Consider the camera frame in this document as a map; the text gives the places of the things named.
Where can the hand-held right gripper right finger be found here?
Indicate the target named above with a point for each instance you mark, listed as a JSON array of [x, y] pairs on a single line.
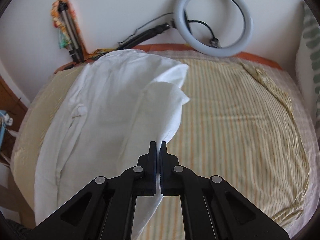
[[165, 160]]

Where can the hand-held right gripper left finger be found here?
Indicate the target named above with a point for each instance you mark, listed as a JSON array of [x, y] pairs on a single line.
[[152, 160]]

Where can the white long-sleeved shirt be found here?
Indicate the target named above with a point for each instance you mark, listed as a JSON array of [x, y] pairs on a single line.
[[112, 105]]

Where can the yellow striped bed sheet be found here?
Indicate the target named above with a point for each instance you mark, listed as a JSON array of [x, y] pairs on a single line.
[[225, 130]]

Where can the blue chair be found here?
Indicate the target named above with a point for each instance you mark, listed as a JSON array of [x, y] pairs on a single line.
[[2, 140]]

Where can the person's striped trouser legs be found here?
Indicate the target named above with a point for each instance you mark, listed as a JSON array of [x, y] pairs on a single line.
[[17, 231]]

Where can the silver folded tripod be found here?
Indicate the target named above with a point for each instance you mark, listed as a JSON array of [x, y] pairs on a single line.
[[68, 27]]

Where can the tripod with colourful scarf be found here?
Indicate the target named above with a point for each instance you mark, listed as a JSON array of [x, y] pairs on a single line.
[[76, 22]]

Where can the green and white patterned pillow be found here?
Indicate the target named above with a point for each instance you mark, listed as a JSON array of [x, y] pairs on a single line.
[[310, 55]]

